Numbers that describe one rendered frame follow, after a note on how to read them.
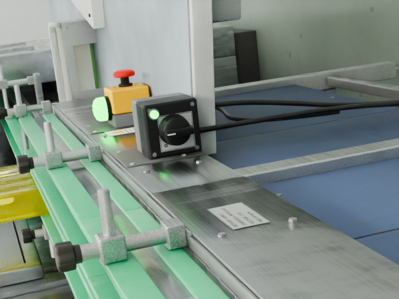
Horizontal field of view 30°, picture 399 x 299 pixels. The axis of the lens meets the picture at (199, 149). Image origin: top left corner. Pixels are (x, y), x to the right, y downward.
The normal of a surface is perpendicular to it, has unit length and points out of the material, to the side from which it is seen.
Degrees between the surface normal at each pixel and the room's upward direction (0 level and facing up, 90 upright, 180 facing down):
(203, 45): 90
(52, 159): 90
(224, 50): 90
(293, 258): 90
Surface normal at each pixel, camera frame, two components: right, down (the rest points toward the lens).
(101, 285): -0.11, -0.97
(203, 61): 0.33, 0.39
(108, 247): 0.31, 0.18
